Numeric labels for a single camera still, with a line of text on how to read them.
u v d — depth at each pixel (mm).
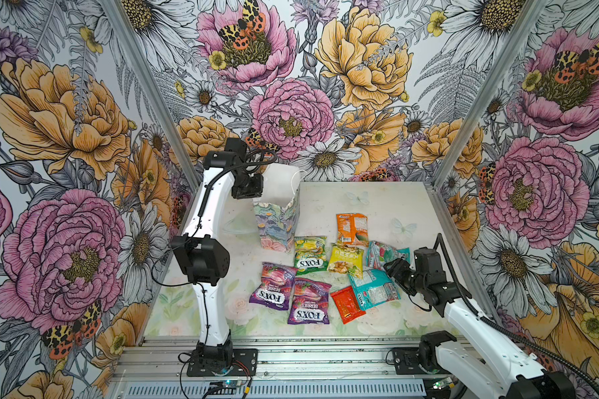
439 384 715
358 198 1170
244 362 735
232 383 712
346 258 940
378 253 940
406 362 735
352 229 1022
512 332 808
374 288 870
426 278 639
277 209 800
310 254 943
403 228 1074
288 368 732
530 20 730
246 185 744
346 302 852
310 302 828
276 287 872
